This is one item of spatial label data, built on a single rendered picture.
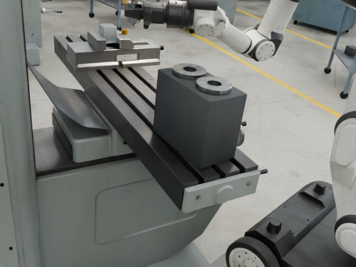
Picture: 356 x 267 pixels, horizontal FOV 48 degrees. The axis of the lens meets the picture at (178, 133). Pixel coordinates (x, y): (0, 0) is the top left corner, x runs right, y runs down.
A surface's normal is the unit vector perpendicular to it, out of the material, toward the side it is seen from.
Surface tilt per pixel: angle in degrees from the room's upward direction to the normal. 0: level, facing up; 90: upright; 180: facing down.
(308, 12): 90
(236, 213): 0
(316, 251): 0
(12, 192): 89
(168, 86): 90
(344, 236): 90
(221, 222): 0
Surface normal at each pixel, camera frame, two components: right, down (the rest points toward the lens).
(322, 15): -0.65, 0.31
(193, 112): -0.81, 0.21
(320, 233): 0.11, -0.87
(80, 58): 0.47, 0.47
